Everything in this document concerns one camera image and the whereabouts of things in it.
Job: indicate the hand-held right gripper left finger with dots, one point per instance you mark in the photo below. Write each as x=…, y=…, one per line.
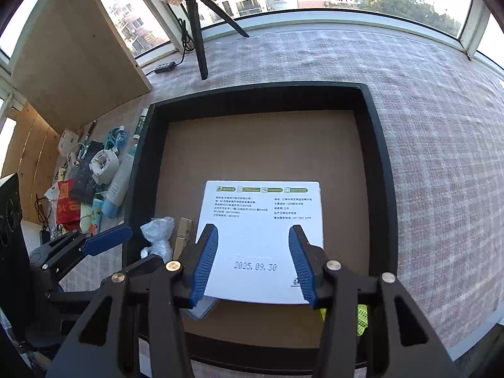
x=204, y=264

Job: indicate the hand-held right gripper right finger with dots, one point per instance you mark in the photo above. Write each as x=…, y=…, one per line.
x=302, y=267

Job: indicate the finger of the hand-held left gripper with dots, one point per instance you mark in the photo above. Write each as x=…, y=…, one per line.
x=147, y=262
x=106, y=239

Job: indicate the white tissue packet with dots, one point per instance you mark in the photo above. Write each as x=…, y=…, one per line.
x=256, y=220

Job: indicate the black storage tray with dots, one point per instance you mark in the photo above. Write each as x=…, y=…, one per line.
x=372, y=145

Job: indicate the plaid cloth covered desktop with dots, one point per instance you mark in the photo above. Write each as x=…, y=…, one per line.
x=433, y=126

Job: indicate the cartoon print packet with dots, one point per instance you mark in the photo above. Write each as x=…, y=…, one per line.
x=92, y=220

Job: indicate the crumpled clear plastic wrap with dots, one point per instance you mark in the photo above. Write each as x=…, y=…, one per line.
x=159, y=232

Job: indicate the light blue tube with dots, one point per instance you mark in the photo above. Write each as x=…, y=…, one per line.
x=108, y=204

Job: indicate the wooden clothespin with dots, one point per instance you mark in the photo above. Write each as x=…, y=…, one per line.
x=182, y=236

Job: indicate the clear plastic packet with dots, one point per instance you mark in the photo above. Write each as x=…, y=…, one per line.
x=202, y=310

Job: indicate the red printed packet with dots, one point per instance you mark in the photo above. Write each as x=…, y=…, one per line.
x=65, y=204

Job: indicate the dark printed packet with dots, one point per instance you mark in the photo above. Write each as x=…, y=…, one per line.
x=84, y=181

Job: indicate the white lotion tube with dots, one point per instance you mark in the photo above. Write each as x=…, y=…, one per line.
x=122, y=177

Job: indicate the white round device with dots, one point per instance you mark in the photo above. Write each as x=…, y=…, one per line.
x=104, y=165

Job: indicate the yellow-green mesh item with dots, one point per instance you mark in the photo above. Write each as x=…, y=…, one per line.
x=362, y=317

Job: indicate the wooden side panel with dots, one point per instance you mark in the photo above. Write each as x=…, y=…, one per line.
x=31, y=145

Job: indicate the blue clothespin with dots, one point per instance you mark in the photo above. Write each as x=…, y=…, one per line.
x=112, y=136

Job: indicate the blue correction tape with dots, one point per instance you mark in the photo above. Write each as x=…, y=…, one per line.
x=123, y=134

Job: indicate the black pen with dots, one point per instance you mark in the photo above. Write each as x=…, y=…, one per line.
x=89, y=129

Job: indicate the green white glue stick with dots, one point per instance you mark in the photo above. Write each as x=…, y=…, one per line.
x=139, y=124

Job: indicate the wooden board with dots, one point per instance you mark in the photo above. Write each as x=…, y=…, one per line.
x=75, y=55

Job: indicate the black tripod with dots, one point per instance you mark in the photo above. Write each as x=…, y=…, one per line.
x=197, y=35

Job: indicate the white window frame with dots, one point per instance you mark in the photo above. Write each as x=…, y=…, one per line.
x=354, y=15

